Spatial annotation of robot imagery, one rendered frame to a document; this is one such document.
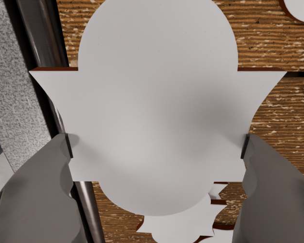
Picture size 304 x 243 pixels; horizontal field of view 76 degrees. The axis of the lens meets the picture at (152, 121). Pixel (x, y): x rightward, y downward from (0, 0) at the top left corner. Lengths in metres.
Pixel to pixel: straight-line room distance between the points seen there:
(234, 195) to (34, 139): 0.33
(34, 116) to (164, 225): 0.26
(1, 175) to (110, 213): 1.69
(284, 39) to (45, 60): 0.27
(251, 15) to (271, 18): 0.02
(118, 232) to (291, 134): 0.33
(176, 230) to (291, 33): 0.31
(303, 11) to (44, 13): 0.26
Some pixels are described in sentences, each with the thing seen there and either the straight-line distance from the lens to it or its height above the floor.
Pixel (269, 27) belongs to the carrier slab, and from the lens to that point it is 0.25.
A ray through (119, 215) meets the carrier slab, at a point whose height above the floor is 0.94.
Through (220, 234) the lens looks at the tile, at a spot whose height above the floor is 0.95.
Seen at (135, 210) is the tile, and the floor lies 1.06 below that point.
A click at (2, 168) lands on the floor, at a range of 1.96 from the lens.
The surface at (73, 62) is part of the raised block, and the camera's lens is 0.22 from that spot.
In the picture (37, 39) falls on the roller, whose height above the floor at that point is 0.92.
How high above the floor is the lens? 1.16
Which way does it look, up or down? 61 degrees down
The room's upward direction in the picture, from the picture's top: 180 degrees counter-clockwise
